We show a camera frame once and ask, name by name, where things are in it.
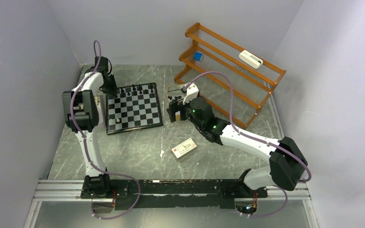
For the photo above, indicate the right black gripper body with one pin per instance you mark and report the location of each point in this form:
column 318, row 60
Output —
column 187, row 105

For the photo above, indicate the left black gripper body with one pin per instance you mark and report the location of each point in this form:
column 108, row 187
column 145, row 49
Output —
column 110, row 86

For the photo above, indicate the black rook corner board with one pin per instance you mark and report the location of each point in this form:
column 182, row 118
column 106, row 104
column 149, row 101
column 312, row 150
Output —
column 151, row 87

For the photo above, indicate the black piece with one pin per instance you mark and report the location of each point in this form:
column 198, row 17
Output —
column 123, row 93

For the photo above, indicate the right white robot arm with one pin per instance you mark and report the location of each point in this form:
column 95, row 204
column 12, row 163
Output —
column 286, row 163

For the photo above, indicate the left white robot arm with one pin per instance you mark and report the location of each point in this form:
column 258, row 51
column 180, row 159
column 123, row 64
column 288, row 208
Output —
column 84, row 115

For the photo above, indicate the tin box black pieces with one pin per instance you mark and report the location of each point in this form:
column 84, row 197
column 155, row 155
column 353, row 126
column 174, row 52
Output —
column 175, row 92

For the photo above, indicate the tin box white pieces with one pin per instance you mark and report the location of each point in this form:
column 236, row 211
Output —
column 100, row 108

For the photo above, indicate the black white chessboard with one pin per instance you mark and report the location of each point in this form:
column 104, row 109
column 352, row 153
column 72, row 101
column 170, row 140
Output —
column 135, row 112

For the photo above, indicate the white red card box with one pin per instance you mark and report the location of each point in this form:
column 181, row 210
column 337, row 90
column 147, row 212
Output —
column 183, row 148

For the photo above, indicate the blue block on rack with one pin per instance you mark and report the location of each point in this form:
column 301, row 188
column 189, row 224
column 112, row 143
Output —
column 198, row 56

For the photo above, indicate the orange wooden rack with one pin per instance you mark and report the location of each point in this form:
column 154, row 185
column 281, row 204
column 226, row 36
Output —
column 252, row 88

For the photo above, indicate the white device on rack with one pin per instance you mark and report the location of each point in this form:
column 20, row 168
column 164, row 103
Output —
column 250, row 59

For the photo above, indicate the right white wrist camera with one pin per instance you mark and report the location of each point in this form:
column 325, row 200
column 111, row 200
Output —
column 191, row 92

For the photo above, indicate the black mounting base plate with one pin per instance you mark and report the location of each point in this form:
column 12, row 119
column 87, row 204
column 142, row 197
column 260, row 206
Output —
column 220, row 193

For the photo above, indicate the aluminium rail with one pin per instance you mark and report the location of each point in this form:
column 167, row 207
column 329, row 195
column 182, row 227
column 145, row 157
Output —
column 70, row 190

